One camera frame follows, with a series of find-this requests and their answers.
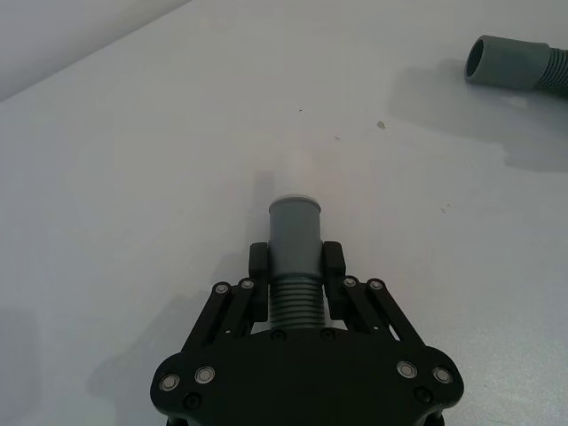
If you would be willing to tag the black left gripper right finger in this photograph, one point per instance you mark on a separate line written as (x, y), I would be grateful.
(333, 262)

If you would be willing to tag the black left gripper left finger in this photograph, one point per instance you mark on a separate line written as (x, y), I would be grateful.
(258, 262)

